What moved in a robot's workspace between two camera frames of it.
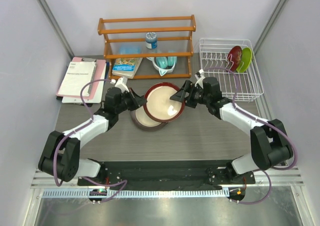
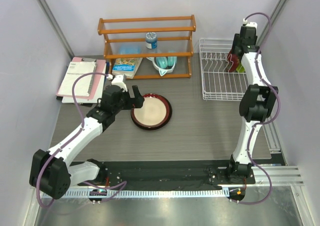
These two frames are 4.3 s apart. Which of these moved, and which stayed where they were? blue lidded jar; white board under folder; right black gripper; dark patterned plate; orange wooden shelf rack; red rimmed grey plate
Moved: red rimmed grey plate; right black gripper
Stayed: white board under folder; orange wooden shelf rack; dark patterned plate; blue lidded jar
